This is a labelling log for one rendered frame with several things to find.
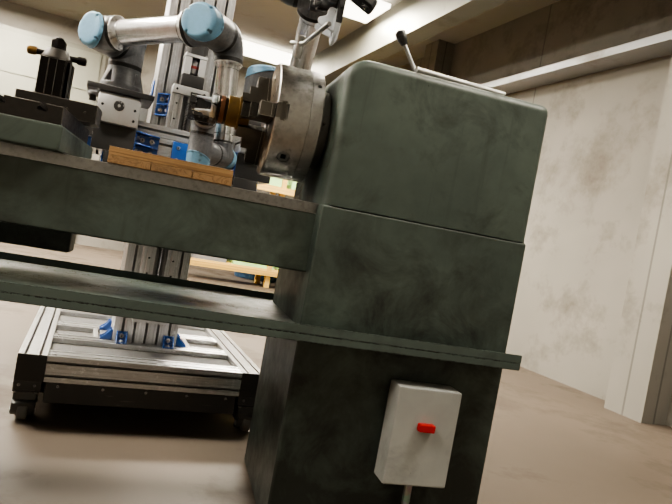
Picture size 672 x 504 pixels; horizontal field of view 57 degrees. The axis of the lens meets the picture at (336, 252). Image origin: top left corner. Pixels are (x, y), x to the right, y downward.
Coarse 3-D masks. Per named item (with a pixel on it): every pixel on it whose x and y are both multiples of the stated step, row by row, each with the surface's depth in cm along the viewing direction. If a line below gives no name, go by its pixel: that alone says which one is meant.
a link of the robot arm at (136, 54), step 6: (132, 48) 219; (138, 48) 222; (144, 48) 225; (120, 54) 217; (126, 54) 219; (132, 54) 221; (138, 54) 223; (144, 54) 227; (114, 60) 220; (120, 60) 220; (126, 60) 220; (132, 60) 221; (138, 60) 223; (138, 66) 224
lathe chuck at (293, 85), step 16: (288, 80) 164; (304, 80) 166; (272, 96) 174; (288, 96) 162; (304, 96) 163; (288, 112) 162; (304, 112) 163; (272, 128) 162; (288, 128) 162; (304, 128) 163; (272, 144) 164; (288, 144) 164; (272, 160) 167; (288, 160) 167; (272, 176) 176; (288, 176) 174
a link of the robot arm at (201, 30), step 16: (96, 16) 205; (112, 16) 206; (160, 16) 201; (176, 16) 198; (192, 16) 192; (208, 16) 191; (224, 16) 197; (80, 32) 208; (96, 32) 204; (112, 32) 205; (128, 32) 204; (144, 32) 202; (160, 32) 200; (176, 32) 198; (192, 32) 192; (208, 32) 191; (224, 32) 196; (96, 48) 210; (112, 48) 209; (224, 48) 202
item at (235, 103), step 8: (224, 96) 171; (232, 96) 171; (240, 96) 173; (224, 104) 169; (232, 104) 169; (240, 104) 170; (216, 112) 169; (224, 112) 170; (232, 112) 170; (240, 112) 170; (216, 120) 172; (224, 120) 172; (232, 120) 171; (240, 120) 172; (248, 120) 172
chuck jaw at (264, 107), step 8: (248, 104) 168; (256, 104) 166; (264, 104) 162; (272, 104) 163; (280, 104) 162; (248, 112) 169; (256, 112) 166; (264, 112) 162; (272, 112) 163; (280, 112) 162; (256, 120) 171; (264, 120) 169
